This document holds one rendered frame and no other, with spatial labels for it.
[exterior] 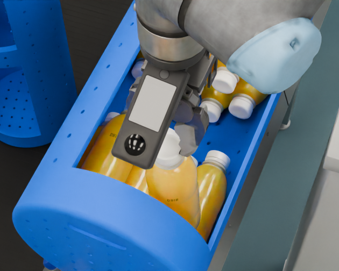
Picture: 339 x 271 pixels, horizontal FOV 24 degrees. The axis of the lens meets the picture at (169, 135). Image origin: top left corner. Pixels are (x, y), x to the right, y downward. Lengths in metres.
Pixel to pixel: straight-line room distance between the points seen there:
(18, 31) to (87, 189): 0.91
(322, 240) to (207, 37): 0.79
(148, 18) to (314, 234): 0.74
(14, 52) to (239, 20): 1.30
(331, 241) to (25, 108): 1.23
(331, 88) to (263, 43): 1.96
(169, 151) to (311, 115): 1.60
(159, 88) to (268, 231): 1.54
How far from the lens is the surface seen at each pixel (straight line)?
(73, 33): 2.53
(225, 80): 1.24
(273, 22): 0.67
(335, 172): 1.21
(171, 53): 0.79
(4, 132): 2.28
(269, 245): 2.33
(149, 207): 1.01
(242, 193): 1.41
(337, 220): 1.34
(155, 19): 0.76
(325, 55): 2.70
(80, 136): 1.08
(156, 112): 0.83
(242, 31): 0.67
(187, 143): 0.94
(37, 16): 1.88
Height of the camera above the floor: 2.14
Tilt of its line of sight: 60 degrees down
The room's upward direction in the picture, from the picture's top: straight up
